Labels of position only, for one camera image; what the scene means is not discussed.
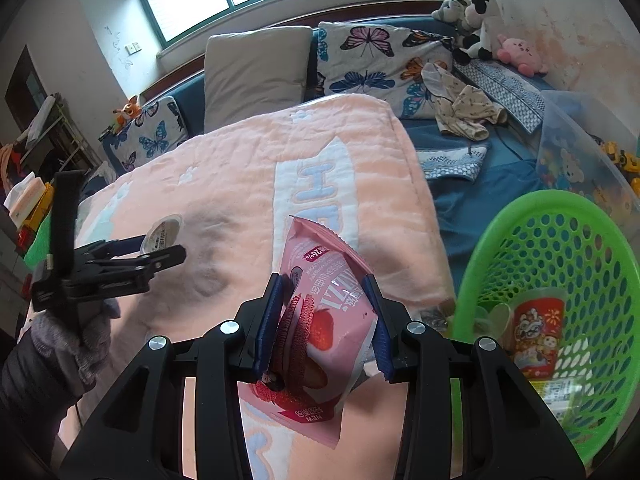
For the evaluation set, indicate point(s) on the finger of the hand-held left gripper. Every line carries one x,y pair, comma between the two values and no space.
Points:
165,256
125,246

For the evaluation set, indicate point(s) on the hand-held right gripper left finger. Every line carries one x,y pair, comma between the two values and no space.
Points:
270,320

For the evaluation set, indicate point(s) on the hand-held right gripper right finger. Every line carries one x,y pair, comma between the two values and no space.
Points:
376,320

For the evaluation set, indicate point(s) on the small white jelly cup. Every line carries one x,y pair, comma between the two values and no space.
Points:
162,230

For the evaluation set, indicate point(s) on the pink biscuit wrapper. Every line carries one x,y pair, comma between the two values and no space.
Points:
340,300

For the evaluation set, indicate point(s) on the clear plastic lid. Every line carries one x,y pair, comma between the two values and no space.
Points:
492,319

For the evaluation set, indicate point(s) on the green plastic basket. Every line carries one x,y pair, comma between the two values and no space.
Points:
525,220

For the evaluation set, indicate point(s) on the clear bottle with yellow label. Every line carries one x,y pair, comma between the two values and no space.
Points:
555,394

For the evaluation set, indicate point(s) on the person's left forearm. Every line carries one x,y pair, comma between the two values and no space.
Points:
30,395

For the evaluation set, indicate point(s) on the person's left hand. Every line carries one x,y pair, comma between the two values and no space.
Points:
97,330

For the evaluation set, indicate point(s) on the white orange tissue pack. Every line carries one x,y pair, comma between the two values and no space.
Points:
25,200

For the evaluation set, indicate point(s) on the green cushion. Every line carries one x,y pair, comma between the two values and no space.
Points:
35,255

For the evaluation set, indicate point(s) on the metal rack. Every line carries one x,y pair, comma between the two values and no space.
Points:
65,130

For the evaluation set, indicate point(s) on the small butterfly pillow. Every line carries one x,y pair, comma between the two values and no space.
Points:
155,135

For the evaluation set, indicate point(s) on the orange fox plush toy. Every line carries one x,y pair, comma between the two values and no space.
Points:
127,110

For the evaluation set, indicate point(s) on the dark wooden cabinet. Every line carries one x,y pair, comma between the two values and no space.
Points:
25,85

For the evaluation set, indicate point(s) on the blue bed sheet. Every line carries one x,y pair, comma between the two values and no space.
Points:
480,205

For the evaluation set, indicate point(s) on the blue white patterned cloth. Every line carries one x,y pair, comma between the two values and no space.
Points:
455,162

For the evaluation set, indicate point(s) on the beige patterned clothing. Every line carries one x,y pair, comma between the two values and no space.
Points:
465,105

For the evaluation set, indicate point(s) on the clear storage bin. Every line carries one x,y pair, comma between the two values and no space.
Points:
565,160

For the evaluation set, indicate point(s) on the large butterfly pillow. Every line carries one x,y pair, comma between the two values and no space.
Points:
370,70

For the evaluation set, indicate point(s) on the blue white patterned pillow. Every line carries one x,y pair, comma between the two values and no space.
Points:
510,95

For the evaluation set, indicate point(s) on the yellow toy vehicle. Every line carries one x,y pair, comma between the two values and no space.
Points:
620,157

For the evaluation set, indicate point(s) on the pink plush toy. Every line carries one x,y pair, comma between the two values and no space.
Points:
520,52

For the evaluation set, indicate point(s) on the cow plush toy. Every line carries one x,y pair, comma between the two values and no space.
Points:
480,25

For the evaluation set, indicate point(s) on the grey plush toy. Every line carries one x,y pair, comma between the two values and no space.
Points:
450,10

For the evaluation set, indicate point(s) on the wall switch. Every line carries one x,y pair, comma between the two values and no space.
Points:
132,49

